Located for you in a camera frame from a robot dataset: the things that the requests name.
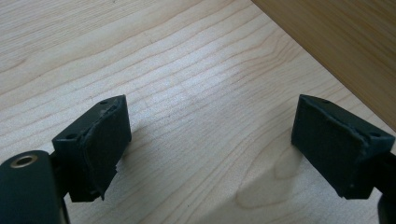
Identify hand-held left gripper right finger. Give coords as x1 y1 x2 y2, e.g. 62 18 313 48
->
290 93 396 200

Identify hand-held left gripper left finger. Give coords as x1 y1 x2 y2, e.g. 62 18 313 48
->
50 94 133 203

